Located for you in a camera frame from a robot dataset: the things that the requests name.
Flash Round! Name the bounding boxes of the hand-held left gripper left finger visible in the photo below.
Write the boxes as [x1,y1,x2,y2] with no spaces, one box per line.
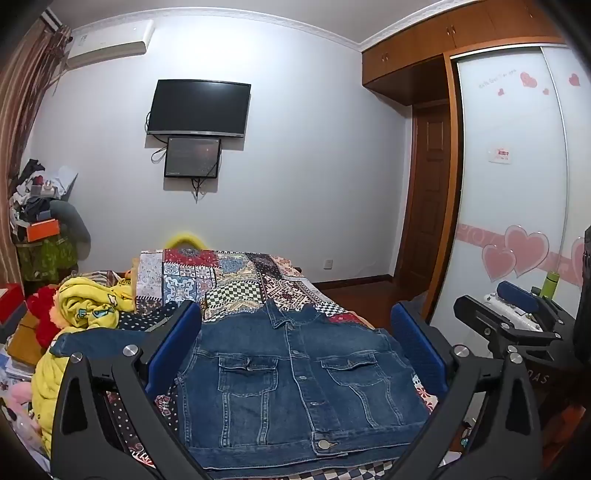
[51,300,208,480]

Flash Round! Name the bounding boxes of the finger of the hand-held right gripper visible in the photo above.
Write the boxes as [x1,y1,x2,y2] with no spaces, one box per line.
[496,279,578,333]
[453,294,563,366]

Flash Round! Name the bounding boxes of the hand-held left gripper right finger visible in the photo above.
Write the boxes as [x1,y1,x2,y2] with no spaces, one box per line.
[390,301,543,480]

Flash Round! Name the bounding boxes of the blue denim jacket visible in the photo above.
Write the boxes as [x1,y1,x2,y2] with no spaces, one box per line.
[50,299,432,469]

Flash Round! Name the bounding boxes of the white plastic object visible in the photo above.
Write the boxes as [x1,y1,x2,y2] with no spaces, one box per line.
[480,291,544,331]

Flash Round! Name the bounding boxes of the green bottle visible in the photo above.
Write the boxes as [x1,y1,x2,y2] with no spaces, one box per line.
[542,271,561,301]

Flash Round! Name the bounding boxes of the dark dotted cloth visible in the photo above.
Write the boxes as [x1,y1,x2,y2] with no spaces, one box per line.
[104,302,185,444]

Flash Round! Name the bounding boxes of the patchwork bedspread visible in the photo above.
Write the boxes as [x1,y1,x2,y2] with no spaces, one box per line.
[106,247,467,480]

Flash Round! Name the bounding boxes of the yellow cartoon blanket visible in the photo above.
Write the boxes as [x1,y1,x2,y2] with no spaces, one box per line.
[30,274,137,453]

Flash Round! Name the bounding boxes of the white wardrobe sliding door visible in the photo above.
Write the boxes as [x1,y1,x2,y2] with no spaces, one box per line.
[427,42,591,326]

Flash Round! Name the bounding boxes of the yellow plush toy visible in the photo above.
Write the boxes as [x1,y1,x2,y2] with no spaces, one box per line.
[165,230,206,251]

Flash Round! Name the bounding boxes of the brown wooden door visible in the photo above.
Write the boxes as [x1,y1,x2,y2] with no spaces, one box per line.
[401,102,457,289]

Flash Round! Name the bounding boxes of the red cloth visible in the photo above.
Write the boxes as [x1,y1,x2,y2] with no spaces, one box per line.
[26,286,63,348]

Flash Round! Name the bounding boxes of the green patterned bag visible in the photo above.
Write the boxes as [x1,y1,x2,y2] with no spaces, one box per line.
[16,234,79,283]

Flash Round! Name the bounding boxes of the brown cardboard box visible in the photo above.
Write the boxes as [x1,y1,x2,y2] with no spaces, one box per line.
[6,311,48,368]

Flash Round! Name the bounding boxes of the pink plush toy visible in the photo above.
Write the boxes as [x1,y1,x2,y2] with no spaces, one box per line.
[2,381,35,418]

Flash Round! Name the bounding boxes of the red box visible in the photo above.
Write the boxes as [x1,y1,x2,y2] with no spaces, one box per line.
[0,283,25,325]

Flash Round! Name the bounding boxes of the orange box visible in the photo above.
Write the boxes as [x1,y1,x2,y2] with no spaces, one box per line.
[26,219,62,242]

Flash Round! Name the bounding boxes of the pile of clutter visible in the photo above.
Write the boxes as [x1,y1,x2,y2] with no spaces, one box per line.
[9,158,79,241]

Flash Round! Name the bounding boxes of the wooden overhead cabinets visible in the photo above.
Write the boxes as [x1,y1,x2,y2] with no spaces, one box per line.
[361,0,580,108]

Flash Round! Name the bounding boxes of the brown striped curtain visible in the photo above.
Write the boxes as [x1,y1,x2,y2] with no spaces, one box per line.
[0,14,73,287]

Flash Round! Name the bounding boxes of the white air conditioner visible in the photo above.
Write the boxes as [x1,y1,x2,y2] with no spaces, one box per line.
[65,18,156,71]

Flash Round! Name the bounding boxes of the small black wall monitor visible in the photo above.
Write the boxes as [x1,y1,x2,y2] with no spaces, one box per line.
[164,135,221,180]

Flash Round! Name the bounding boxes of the large black wall monitor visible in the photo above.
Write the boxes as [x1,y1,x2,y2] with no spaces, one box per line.
[145,78,252,139]

